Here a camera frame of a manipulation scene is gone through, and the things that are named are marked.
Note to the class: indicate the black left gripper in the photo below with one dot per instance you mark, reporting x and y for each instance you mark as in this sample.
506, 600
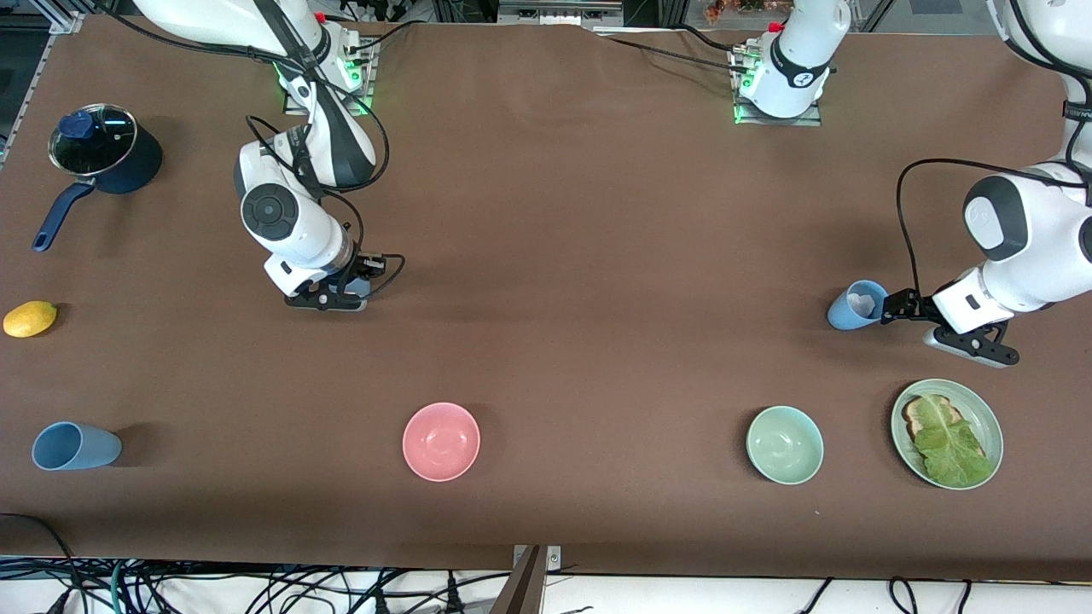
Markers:
909, 307

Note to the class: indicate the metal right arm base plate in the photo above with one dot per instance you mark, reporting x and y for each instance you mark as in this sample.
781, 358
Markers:
367, 64

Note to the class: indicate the toast slice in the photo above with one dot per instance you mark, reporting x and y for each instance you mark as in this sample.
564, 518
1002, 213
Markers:
913, 418

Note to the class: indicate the glass lid with blue knob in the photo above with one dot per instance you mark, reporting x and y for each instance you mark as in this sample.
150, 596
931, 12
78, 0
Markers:
102, 149

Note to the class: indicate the pale green bowl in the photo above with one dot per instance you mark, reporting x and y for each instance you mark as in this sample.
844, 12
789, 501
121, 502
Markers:
785, 445

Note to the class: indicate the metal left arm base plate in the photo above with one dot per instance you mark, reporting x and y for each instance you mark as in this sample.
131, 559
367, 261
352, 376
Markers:
776, 122

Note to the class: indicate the pink bowl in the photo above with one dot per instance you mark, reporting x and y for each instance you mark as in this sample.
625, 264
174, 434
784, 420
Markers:
441, 442

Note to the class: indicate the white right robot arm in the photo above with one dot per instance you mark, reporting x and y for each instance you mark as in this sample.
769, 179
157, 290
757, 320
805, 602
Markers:
294, 230

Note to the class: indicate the orange artificial flowers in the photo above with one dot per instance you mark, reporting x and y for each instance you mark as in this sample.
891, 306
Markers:
725, 10

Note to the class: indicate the dark blue saucepan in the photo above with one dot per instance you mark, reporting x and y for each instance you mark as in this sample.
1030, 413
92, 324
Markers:
141, 166

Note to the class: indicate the pale green plate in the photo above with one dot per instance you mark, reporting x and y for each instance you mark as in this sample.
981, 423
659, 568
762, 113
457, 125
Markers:
991, 426

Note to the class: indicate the metal table edge bracket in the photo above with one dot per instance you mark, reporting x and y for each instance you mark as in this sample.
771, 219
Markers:
554, 558

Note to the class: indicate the white crumpled paper ball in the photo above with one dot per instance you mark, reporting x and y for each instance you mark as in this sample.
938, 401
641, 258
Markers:
860, 304

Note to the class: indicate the brown table cloth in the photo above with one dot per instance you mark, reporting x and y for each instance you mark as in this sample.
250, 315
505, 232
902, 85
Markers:
597, 213

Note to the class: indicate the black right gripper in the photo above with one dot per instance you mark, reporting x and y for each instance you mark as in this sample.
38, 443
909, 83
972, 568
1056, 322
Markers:
365, 266

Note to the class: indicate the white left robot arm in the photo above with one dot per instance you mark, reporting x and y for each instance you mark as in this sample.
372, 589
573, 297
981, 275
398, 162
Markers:
1041, 256

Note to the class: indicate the aluminium frame profile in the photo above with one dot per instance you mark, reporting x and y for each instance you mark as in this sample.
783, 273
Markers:
68, 17

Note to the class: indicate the blue cup with white filling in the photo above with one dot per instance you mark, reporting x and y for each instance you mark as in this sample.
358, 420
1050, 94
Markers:
845, 314

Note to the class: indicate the yellow lemon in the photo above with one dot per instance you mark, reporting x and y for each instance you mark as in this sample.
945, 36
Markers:
30, 319

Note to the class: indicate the grey box behind table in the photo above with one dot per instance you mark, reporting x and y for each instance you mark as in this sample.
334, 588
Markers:
559, 13

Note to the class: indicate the green lettuce leaf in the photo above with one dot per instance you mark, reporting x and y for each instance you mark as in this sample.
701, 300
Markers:
951, 452

